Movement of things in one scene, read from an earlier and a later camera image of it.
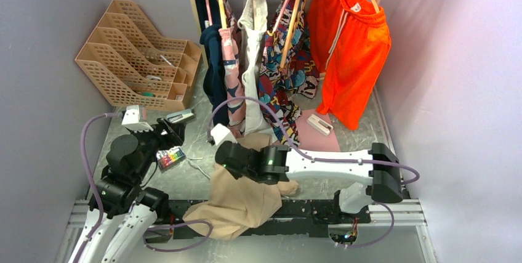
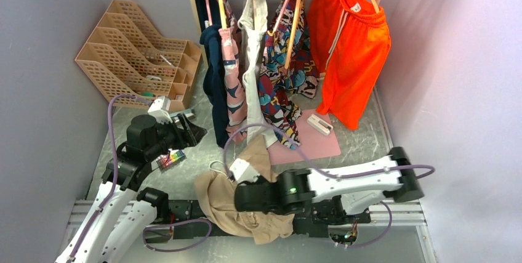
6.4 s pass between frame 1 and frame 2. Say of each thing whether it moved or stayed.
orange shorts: stayed
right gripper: moved
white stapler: stayed
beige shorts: moved
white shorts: stayed
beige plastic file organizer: stayed
